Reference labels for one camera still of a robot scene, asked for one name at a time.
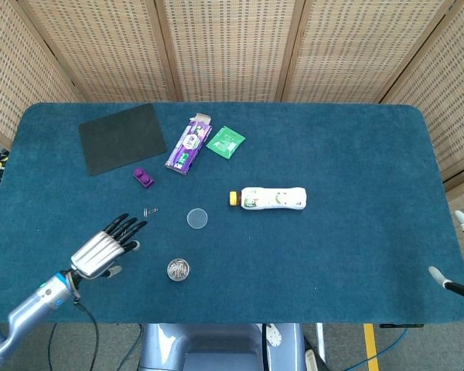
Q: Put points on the grey-blue robot torso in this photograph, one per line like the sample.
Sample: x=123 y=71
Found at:
x=216 y=348

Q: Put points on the woven folding screen panel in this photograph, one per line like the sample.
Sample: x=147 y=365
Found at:
x=232 y=50
x=108 y=50
x=15 y=69
x=448 y=96
x=363 y=50

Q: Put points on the clear round plastic jar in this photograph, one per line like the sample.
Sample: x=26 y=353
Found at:
x=168 y=269

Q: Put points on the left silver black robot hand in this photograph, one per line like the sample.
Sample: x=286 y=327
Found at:
x=96 y=251

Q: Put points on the clear round plastic lid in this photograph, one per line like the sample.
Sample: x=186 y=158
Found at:
x=197 y=218

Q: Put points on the green foil packet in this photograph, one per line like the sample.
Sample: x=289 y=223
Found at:
x=225 y=142

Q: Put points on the purple toy building block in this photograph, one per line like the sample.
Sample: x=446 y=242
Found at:
x=144 y=179

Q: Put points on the purple carton box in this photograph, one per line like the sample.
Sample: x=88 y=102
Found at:
x=187 y=147

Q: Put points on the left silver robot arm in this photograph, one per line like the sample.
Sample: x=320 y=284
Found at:
x=35 y=305

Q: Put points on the white-label bottle with yellow cap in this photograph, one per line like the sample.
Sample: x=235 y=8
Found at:
x=274 y=198

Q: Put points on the black rectangular mat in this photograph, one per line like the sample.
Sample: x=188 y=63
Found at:
x=120 y=139

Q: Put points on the white table leg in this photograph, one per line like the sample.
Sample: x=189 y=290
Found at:
x=319 y=340

